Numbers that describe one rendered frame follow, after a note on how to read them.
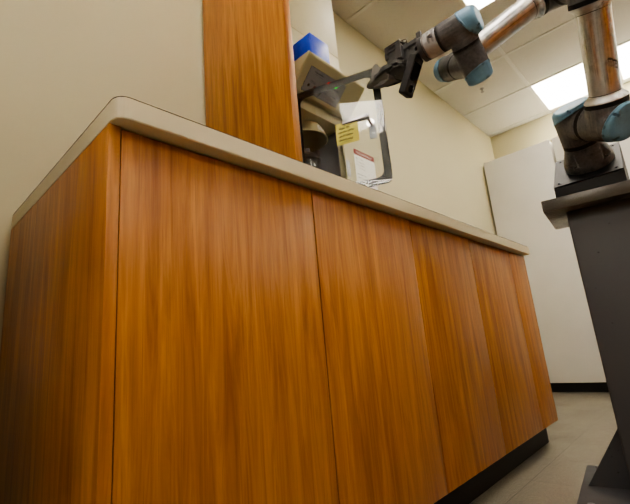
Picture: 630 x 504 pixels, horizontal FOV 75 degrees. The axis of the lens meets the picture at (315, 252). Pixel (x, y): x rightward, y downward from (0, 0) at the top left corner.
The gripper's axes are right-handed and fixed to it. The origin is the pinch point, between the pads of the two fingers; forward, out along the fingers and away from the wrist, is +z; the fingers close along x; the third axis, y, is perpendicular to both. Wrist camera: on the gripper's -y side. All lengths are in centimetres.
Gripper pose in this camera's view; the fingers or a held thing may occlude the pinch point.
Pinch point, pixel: (370, 87)
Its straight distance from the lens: 142.3
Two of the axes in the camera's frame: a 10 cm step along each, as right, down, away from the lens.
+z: -7.2, 2.2, 6.6
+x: -6.9, -1.1, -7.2
